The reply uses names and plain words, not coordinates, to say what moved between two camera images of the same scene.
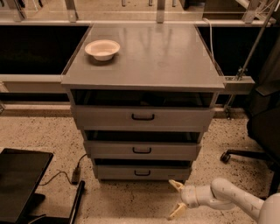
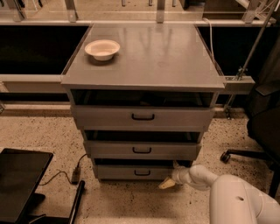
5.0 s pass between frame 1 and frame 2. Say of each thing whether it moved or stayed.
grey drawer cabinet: stayed
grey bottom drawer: stayed
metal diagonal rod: stayed
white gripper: moved
